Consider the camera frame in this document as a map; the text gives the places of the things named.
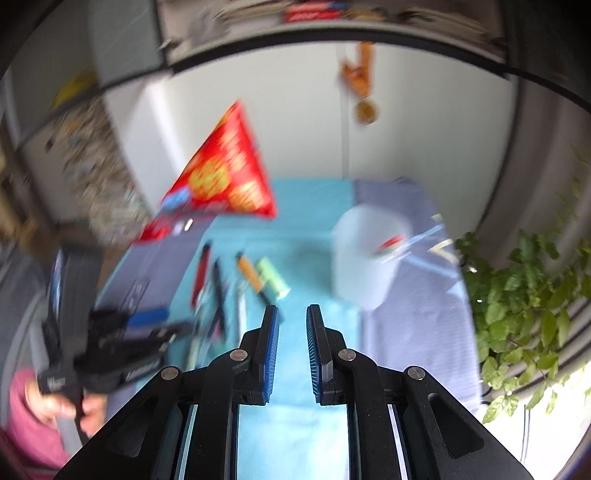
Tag red clear pen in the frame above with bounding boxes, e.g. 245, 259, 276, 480
376, 234, 409, 256

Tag green leafy plant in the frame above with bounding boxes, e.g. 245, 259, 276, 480
455, 148, 591, 425

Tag dark box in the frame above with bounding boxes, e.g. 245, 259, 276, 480
46, 248, 106, 324

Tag black pen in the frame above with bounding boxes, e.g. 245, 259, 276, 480
211, 261, 228, 341

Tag person's left forearm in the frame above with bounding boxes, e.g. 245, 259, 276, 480
7, 368, 72, 469

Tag green pen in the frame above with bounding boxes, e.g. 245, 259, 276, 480
257, 257, 292, 299

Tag person's left hand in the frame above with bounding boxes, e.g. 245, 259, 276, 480
25, 369, 108, 432

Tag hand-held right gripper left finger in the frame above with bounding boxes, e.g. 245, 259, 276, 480
53, 305, 281, 480

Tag gold medal with orange ribbon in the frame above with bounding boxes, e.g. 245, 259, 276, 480
339, 41, 380, 126

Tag white plastic cup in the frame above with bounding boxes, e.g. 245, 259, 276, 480
331, 205, 414, 311

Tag red tassel with bell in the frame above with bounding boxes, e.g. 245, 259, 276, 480
133, 217, 195, 243

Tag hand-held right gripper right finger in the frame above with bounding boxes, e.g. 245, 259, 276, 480
305, 304, 536, 480

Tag dark red pen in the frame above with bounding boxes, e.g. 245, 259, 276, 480
191, 242, 213, 309

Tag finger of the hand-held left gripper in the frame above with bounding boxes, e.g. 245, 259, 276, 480
136, 322, 194, 354
124, 307, 168, 329

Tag red printed pillow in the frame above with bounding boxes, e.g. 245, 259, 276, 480
159, 99, 278, 220

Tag orange pen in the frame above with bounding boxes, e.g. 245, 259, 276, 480
235, 252, 273, 305

